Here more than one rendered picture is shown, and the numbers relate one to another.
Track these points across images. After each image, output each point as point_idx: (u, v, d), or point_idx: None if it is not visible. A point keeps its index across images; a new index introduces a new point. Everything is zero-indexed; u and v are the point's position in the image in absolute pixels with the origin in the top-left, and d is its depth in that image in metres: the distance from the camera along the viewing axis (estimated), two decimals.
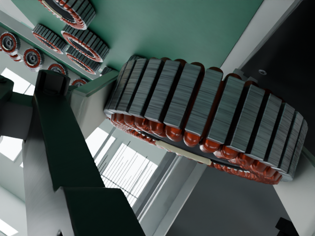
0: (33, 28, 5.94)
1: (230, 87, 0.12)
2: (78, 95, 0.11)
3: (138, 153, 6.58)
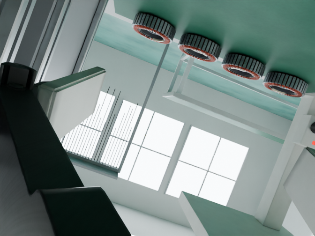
0: None
1: None
2: (46, 90, 0.11)
3: None
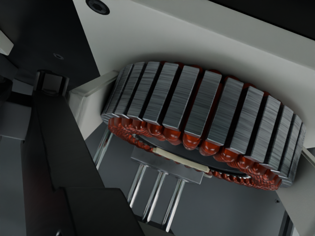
0: None
1: None
2: (76, 95, 0.11)
3: None
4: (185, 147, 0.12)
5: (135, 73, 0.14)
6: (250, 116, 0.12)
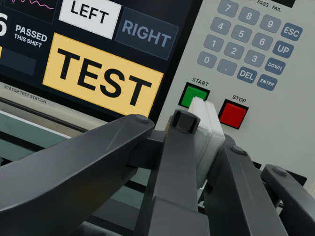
0: None
1: None
2: (202, 131, 0.13)
3: None
4: None
5: None
6: None
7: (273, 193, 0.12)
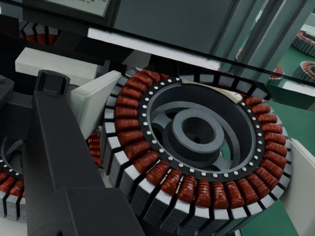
0: None
1: None
2: (78, 95, 0.11)
3: None
4: (207, 188, 0.13)
5: (250, 221, 0.16)
6: (152, 213, 0.14)
7: None
